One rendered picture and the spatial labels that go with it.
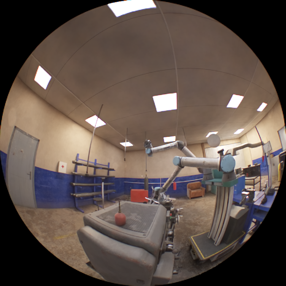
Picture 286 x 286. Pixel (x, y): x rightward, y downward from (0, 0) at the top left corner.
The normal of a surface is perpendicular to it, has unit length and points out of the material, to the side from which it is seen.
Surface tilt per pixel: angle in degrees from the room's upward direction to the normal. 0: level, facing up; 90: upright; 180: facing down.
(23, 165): 90
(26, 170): 90
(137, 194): 90
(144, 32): 180
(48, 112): 90
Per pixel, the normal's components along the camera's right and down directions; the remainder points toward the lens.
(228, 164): -0.77, -0.21
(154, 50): 0.00, 0.93
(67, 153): 0.95, -0.11
